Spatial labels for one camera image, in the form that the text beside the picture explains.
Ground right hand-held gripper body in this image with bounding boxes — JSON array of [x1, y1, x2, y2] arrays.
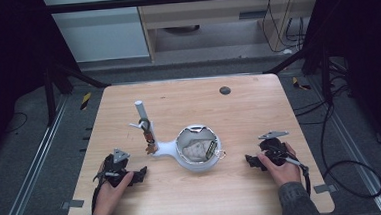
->
[[257, 129, 299, 168]]

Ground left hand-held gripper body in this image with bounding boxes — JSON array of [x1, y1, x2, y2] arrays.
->
[[95, 147, 141, 190]]

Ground white hook stand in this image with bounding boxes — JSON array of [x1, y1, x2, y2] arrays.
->
[[126, 95, 224, 177]]

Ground green loop keychain brown charm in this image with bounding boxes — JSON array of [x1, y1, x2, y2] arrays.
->
[[137, 117, 159, 157]]

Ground white bowl with chrome rim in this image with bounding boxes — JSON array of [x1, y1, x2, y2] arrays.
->
[[174, 122, 224, 166]]

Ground person's right hand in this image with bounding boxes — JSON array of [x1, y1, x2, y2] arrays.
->
[[256, 142, 303, 188]]

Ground person's left hand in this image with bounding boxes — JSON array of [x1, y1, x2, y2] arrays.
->
[[89, 170, 138, 215]]

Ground yellow black tape strip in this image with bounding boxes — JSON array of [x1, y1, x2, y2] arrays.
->
[[291, 75, 313, 92], [78, 91, 93, 111]]

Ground grey table grommet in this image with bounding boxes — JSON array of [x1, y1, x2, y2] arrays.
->
[[218, 85, 232, 97]]

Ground white cabinet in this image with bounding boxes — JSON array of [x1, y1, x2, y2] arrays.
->
[[43, 0, 151, 66]]

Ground light wooden desk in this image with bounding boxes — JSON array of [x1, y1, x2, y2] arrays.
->
[[133, 0, 327, 64]]

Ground left hand-held gripper cable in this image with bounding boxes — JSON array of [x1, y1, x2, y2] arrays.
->
[[88, 165, 123, 215]]

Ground hand-held gripper cable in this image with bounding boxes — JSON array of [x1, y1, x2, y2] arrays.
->
[[282, 152, 313, 199], [88, 165, 123, 215]]

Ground right hand-held gripper cable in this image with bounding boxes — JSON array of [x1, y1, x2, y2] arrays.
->
[[282, 152, 313, 199]]

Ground black floor cable loop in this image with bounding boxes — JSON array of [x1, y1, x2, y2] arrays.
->
[[291, 72, 381, 204]]

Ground grey table bracket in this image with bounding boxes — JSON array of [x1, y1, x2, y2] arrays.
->
[[312, 182, 338, 195], [60, 198, 85, 211]]

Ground metal floor rail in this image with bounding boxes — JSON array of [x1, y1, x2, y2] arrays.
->
[[309, 71, 381, 215], [0, 94, 77, 215]]

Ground black frame stand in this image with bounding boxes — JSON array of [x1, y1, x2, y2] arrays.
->
[[260, 42, 336, 110], [40, 55, 114, 128]]

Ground thin black floor cable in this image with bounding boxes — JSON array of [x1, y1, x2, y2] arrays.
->
[[0, 110, 30, 135]]

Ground black hanging cables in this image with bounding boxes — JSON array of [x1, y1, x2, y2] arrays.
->
[[259, 0, 310, 55]]

